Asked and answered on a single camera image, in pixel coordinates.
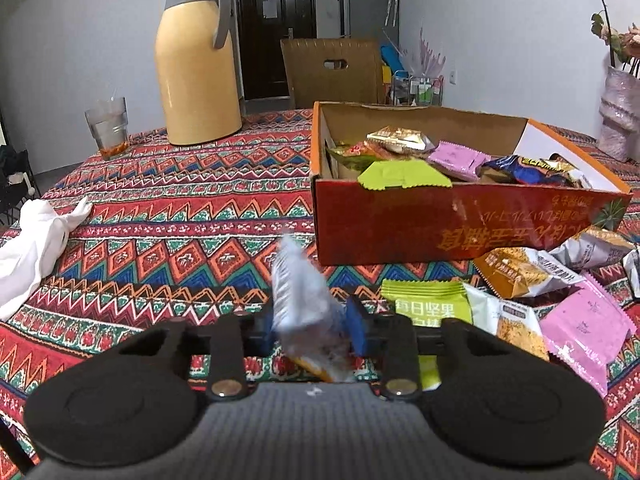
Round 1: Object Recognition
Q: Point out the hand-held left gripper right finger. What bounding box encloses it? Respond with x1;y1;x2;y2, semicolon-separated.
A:
345;294;502;402

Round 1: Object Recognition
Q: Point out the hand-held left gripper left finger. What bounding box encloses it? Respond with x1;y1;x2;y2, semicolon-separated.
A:
112;307;275;402

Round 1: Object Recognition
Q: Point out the white blue snack packet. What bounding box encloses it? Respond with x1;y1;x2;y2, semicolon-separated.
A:
270;234;351;385

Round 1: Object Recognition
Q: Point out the orange cardboard box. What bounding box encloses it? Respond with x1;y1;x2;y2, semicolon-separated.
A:
310;101;633;267

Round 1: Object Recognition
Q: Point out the white golden snack packet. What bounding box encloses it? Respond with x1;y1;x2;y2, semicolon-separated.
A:
464;284;551;362
472;247;587;299

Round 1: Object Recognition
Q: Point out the green nut packet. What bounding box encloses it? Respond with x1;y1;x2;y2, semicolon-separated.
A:
380;280;474;392

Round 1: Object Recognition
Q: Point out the patterned red tablecloth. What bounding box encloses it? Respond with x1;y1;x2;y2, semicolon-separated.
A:
0;108;640;480

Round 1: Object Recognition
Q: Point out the lime green snack packet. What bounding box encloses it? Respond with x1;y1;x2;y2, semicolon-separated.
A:
357;159;453;192

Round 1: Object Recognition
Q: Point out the red green snack packet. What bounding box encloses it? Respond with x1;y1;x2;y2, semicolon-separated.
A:
326;141;401;172

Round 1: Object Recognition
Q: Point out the pink snack packet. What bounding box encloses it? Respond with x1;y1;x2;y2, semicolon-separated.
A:
540;272;638;399
427;141;492;182

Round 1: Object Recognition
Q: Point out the dark blue snack packet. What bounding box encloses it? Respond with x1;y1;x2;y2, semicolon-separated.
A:
480;155;593;188

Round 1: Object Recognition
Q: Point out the white cloth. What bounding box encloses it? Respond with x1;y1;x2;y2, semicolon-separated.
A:
0;196;95;322

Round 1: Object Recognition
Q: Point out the wooden chair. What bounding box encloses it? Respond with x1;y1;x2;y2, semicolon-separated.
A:
280;37;386;110

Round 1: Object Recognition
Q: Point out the white grey snack packet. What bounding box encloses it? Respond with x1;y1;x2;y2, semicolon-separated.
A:
549;226;636;274

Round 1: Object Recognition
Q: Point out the glass cup with straw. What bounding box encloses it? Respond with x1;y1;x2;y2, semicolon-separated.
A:
84;96;131;162

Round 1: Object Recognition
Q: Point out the yellow thermos jug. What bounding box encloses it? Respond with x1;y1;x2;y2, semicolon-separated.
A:
154;0;243;147

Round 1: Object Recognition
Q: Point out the dark brown door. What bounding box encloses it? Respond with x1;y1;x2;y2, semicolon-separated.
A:
235;0;317;102

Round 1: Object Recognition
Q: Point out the purple feather decoration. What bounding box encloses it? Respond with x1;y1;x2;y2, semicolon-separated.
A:
402;27;447;78

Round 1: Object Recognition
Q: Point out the black folding chair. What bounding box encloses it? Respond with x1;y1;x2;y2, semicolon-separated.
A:
0;145;43;226

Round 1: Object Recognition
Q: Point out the pink ceramic vase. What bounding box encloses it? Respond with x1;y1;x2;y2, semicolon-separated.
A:
597;65;640;163

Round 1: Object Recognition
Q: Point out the dried rose bouquet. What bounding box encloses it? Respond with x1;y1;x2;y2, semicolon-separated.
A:
577;0;640;78

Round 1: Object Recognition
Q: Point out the wire storage cart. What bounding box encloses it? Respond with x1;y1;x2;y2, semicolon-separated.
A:
391;74;444;107

